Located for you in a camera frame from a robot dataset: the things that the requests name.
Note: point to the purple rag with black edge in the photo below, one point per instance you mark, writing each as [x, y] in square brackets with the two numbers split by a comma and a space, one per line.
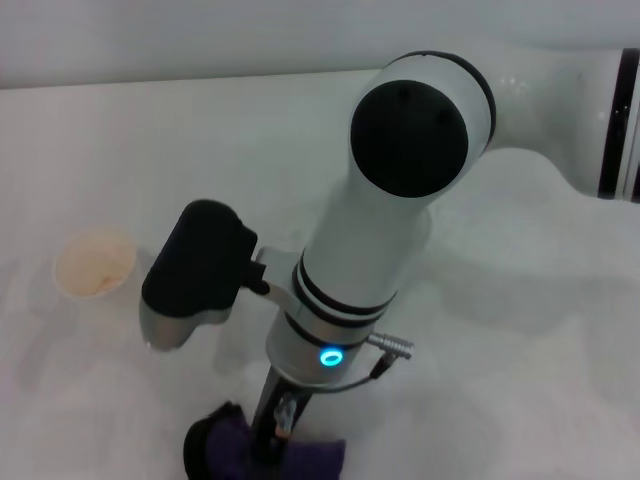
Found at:
[225, 445]

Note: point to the white paper cup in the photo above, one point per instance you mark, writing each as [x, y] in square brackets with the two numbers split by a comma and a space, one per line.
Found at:
[92, 265]

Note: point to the right wrist camera housing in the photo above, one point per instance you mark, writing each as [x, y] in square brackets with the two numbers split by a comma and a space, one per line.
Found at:
[195, 270]

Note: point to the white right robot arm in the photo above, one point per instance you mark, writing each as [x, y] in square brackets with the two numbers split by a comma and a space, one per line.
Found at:
[380, 225]

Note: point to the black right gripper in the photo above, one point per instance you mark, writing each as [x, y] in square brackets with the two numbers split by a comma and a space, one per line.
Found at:
[270, 415]

